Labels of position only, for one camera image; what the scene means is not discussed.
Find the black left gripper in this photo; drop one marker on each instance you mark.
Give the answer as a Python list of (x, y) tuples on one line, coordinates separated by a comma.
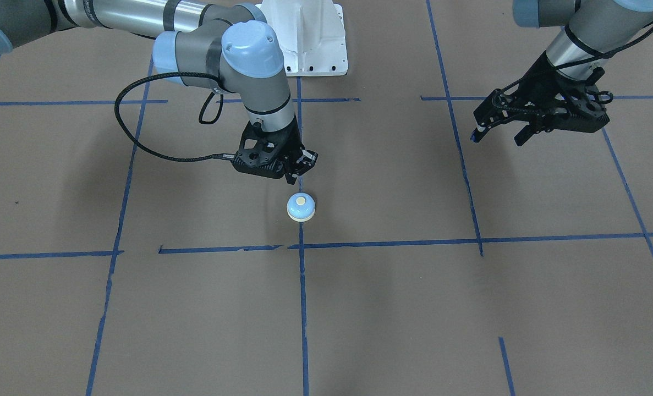
[(536, 82)]

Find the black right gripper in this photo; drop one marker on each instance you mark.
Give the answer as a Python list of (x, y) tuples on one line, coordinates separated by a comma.
[(291, 144)]

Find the blue cream call bell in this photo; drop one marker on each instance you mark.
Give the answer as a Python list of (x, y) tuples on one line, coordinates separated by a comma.
[(301, 207)]

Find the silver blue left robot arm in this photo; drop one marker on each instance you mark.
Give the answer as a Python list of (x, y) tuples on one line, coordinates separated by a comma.
[(592, 31)]

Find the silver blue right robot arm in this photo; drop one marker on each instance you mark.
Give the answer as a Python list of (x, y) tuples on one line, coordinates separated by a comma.
[(196, 44)]

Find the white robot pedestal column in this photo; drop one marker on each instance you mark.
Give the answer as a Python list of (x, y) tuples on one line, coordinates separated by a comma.
[(312, 36)]

